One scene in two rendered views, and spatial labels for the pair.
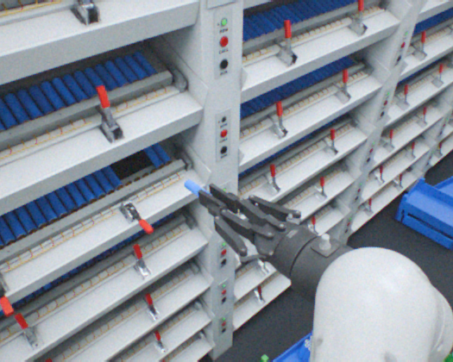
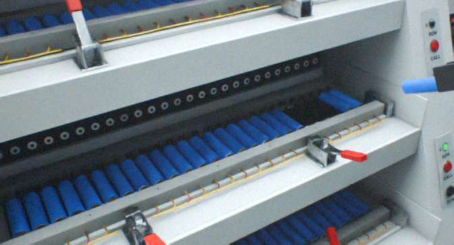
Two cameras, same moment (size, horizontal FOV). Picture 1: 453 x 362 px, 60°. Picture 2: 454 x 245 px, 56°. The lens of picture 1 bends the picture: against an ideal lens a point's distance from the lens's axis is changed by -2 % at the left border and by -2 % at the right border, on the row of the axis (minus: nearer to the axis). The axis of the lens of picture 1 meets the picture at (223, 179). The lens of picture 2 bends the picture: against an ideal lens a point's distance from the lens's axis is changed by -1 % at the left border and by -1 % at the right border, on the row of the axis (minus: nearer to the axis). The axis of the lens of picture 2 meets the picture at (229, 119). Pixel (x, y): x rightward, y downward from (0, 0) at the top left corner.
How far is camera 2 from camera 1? 42 cm
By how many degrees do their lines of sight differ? 32
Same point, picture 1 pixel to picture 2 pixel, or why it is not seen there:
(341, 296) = not seen: outside the picture
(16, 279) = (167, 229)
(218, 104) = not seen: outside the picture
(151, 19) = not seen: outside the picture
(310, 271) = not seen: outside the picture
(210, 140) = (418, 53)
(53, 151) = (224, 27)
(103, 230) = (286, 175)
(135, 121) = (321, 8)
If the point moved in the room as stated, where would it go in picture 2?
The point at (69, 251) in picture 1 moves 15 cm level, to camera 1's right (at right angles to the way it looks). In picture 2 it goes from (242, 198) to (367, 183)
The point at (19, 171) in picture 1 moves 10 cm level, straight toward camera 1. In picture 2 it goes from (184, 40) to (216, 34)
